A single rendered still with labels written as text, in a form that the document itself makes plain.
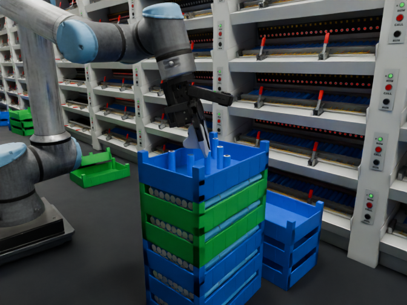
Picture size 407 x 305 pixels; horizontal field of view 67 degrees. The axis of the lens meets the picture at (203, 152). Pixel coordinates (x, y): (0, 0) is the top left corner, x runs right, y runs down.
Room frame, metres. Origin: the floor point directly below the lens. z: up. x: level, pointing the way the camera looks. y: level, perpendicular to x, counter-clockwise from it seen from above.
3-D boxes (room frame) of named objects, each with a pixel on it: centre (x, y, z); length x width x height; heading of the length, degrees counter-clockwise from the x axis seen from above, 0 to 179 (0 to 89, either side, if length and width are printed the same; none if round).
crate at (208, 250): (0.78, -0.01, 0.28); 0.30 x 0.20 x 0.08; 140
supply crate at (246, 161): (0.78, -0.01, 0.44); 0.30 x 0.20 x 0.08; 140
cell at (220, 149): (0.82, -0.05, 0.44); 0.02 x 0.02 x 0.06
